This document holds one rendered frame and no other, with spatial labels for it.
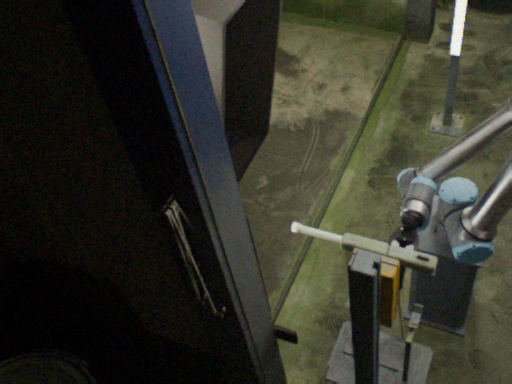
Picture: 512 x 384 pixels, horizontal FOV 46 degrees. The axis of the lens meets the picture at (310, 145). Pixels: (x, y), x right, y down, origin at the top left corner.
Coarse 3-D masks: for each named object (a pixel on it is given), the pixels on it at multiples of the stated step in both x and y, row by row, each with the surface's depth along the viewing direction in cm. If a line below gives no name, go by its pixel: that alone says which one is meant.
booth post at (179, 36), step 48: (96, 0) 116; (96, 48) 126; (144, 48) 120; (192, 48) 136; (144, 96) 132; (192, 96) 141; (144, 144) 146; (192, 144) 146; (192, 192) 154; (192, 240) 173; (240, 240) 188; (192, 288) 198; (240, 288) 198; (240, 336) 213
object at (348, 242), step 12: (300, 228) 199; (312, 228) 199; (336, 240) 195; (348, 240) 193; (360, 240) 193; (372, 240) 192; (372, 252) 190; (384, 252) 189; (396, 252) 188; (408, 252) 188; (408, 264) 187; (420, 264) 185; (432, 264) 184
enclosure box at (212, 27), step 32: (192, 0) 211; (224, 0) 213; (256, 0) 271; (224, 32) 209; (256, 32) 284; (224, 64) 221; (256, 64) 300; (224, 96) 235; (256, 96) 316; (224, 128) 332; (256, 128) 335
